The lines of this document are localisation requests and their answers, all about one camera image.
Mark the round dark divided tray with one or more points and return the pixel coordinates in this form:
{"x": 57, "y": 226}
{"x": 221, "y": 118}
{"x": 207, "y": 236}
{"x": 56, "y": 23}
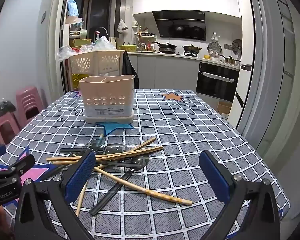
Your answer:
{"x": 236, "y": 45}

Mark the green plastic basin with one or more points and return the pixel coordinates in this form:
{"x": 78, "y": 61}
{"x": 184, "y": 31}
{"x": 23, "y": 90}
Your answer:
{"x": 81, "y": 42}

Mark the blue package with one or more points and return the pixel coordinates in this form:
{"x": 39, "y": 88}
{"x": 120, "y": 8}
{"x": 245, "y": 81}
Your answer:
{"x": 72, "y": 8}

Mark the grey wall switch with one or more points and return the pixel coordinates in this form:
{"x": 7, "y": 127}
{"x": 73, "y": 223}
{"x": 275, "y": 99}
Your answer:
{"x": 43, "y": 17}

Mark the kitchen counter with cabinets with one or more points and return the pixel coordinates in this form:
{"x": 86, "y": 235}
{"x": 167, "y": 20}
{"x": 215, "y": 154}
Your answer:
{"x": 165, "y": 72}

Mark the white hanging plastic bag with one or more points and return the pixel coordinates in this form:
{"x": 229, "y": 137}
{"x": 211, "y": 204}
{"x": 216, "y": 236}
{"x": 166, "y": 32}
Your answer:
{"x": 122, "y": 26}

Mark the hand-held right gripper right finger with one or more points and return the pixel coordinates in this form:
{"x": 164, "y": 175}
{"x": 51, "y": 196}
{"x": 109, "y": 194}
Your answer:
{"x": 215, "y": 177}

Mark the black kitchen faucet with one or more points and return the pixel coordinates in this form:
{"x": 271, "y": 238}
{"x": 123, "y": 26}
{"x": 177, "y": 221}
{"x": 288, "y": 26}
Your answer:
{"x": 101, "y": 27}

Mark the yellow bowl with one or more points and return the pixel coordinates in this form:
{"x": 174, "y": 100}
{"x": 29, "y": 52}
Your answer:
{"x": 207, "y": 56}

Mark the black plastic bag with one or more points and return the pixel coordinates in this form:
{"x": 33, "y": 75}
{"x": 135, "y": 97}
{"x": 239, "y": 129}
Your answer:
{"x": 128, "y": 70}

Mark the spice rack with bottles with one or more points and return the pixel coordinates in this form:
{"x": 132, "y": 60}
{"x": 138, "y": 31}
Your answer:
{"x": 147, "y": 36}

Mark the black wok with lid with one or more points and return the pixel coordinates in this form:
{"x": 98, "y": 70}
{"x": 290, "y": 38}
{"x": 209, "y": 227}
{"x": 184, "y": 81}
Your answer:
{"x": 167, "y": 47}

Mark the glass carafe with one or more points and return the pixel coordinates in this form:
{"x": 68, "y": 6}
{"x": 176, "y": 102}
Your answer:
{"x": 138, "y": 46}

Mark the grey sliding door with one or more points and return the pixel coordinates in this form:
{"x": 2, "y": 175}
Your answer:
{"x": 272, "y": 80}

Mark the bag of dark items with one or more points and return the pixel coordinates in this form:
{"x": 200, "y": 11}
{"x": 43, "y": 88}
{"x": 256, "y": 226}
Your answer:
{"x": 2, "y": 106}

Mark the grey checked tablecloth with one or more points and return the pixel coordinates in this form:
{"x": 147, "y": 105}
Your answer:
{"x": 190, "y": 130}

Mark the brown wooden chopstick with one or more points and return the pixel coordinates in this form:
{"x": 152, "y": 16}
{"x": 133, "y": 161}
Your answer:
{"x": 130, "y": 150}
{"x": 140, "y": 152}

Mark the yellow-green colander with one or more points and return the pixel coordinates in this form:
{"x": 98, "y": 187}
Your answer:
{"x": 127, "y": 48}

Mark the round metal steamer rack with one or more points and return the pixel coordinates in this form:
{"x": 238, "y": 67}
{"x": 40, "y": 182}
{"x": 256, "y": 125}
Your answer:
{"x": 213, "y": 48}

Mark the black built-in oven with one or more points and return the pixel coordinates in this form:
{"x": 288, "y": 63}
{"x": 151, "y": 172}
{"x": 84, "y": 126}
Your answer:
{"x": 215, "y": 90}

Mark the beige plastic utensil holder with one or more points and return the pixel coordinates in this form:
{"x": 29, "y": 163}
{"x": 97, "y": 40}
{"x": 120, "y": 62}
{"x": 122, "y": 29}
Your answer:
{"x": 107, "y": 92}

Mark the clear plastic bags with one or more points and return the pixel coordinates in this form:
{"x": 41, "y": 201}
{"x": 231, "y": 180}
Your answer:
{"x": 102, "y": 43}

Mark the black chopstick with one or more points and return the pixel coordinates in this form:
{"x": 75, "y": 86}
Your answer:
{"x": 115, "y": 165}

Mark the pale knife block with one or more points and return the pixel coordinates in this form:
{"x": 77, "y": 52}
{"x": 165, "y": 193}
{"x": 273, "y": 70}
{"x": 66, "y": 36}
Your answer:
{"x": 112, "y": 40}

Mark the small steel pot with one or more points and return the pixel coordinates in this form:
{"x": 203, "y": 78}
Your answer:
{"x": 230, "y": 60}

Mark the cardboard box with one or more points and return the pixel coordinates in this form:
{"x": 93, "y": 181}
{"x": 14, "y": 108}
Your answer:
{"x": 223, "y": 108}

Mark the white refrigerator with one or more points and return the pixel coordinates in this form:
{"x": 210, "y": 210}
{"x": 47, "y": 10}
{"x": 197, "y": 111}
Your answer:
{"x": 245, "y": 42}

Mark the tall pink stool stack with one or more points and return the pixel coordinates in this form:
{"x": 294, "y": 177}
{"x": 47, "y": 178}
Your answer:
{"x": 27, "y": 97}

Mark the yellow oil bottle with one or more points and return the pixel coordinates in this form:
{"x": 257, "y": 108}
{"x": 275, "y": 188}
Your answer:
{"x": 75, "y": 81}

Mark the beige perforated basket rack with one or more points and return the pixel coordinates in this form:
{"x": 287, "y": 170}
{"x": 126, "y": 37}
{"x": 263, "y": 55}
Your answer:
{"x": 82, "y": 62}

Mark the blue patterned chopstick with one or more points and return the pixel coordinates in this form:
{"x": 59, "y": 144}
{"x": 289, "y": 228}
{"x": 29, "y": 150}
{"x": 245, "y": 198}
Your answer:
{"x": 101, "y": 137}

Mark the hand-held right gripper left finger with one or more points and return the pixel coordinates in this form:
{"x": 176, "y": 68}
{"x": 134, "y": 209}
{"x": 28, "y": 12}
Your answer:
{"x": 81, "y": 175}

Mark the black range hood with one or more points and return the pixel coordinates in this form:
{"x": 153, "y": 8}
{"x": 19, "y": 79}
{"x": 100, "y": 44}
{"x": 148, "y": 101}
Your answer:
{"x": 180, "y": 27}

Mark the small pink stool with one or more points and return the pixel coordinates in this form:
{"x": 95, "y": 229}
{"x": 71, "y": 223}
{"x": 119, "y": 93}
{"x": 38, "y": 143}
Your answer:
{"x": 5, "y": 120}

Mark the red-capped spray bottle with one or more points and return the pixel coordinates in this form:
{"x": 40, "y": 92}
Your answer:
{"x": 97, "y": 37}

